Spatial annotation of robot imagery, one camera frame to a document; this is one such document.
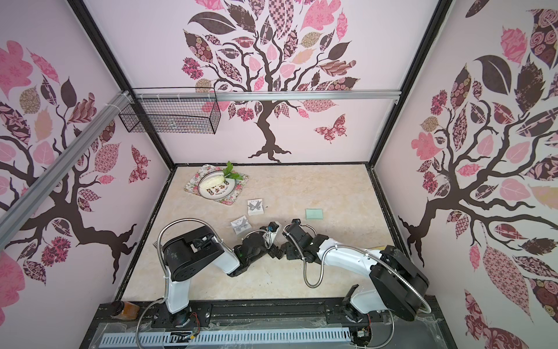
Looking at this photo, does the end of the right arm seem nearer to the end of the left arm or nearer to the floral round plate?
the end of the left arm

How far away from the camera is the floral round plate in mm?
1086

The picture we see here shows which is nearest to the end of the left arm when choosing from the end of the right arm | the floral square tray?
the end of the right arm

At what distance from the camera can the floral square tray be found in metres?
1.08
